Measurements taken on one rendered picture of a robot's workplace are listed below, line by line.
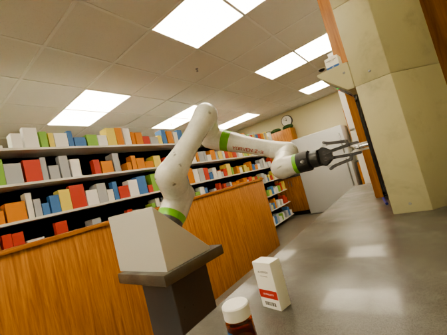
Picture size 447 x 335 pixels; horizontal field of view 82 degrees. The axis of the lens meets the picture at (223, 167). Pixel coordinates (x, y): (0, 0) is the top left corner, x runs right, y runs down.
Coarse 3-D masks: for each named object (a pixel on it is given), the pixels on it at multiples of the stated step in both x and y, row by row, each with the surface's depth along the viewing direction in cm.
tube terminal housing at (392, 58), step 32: (352, 0) 91; (384, 0) 89; (416, 0) 91; (352, 32) 92; (384, 32) 88; (416, 32) 89; (352, 64) 93; (384, 64) 87; (416, 64) 88; (384, 96) 88; (416, 96) 87; (384, 128) 89; (416, 128) 86; (384, 160) 90; (416, 160) 85; (416, 192) 85
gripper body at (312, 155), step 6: (318, 150) 112; (324, 150) 111; (312, 156) 111; (318, 156) 111; (324, 156) 111; (330, 156) 109; (312, 162) 112; (318, 162) 111; (324, 162) 111; (330, 162) 110
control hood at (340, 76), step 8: (344, 64) 94; (328, 72) 98; (336, 72) 96; (344, 72) 94; (328, 80) 98; (336, 80) 96; (344, 80) 95; (352, 80) 93; (336, 88) 117; (344, 88) 97; (352, 88) 94
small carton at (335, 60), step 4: (332, 56) 101; (336, 56) 100; (340, 56) 104; (324, 60) 103; (328, 60) 102; (332, 60) 101; (336, 60) 101; (340, 60) 102; (328, 64) 103; (332, 64) 102; (336, 64) 101; (328, 68) 103
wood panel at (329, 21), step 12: (324, 0) 130; (420, 0) 108; (432, 0) 106; (444, 0) 104; (324, 12) 130; (432, 12) 106; (444, 12) 104; (324, 24) 131; (336, 24) 128; (432, 24) 107; (444, 24) 105; (336, 36) 128; (432, 36) 107; (444, 36) 105; (336, 48) 129; (444, 48) 105; (444, 60) 106; (444, 72) 106; (348, 96) 128; (360, 120) 126; (360, 132) 126; (372, 168) 124; (372, 180) 125
